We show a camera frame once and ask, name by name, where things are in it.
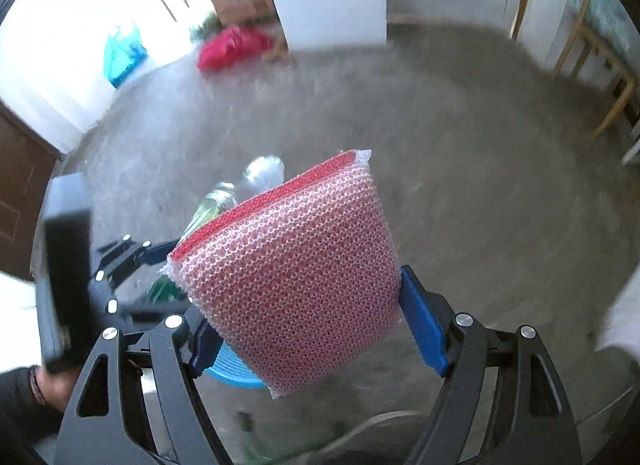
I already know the red plastic bag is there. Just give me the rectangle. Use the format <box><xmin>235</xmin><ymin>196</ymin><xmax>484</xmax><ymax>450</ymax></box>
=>
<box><xmin>196</xmin><ymin>25</ymin><xmax>273</xmax><ymax>72</ymax></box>

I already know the clear plastic bottle green label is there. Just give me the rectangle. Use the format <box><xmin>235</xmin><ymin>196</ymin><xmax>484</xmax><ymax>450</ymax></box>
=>
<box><xmin>150</xmin><ymin>154</ymin><xmax>286</xmax><ymax>301</ymax></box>

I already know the pink mesh scrub sponge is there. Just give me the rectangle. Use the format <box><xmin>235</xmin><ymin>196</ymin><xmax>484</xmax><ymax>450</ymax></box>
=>
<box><xmin>163</xmin><ymin>150</ymin><xmax>401</xmax><ymax>397</ymax></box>

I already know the brown wooden door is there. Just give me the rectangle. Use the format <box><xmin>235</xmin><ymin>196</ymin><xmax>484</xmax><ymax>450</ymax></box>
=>
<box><xmin>0</xmin><ymin>102</ymin><xmax>60</xmax><ymax>281</ymax></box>

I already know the blue plastic bag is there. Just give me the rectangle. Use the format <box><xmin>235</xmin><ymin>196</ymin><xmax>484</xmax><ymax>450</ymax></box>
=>
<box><xmin>103</xmin><ymin>26</ymin><xmax>148</xmax><ymax>88</ymax></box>

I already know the blue plastic basket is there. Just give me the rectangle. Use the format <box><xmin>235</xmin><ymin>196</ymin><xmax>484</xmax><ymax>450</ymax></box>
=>
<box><xmin>206</xmin><ymin>343</ymin><xmax>265</xmax><ymax>389</ymax></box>

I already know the person's left hand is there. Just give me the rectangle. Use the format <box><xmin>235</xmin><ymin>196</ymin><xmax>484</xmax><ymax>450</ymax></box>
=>
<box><xmin>30</xmin><ymin>365</ymin><xmax>80</xmax><ymax>412</ymax></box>

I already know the green hose on floor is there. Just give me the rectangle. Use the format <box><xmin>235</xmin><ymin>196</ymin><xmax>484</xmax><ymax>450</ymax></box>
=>
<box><xmin>236</xmin><ymin>411</ymin><xmax>352</xmax><ymax>465</ymax></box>

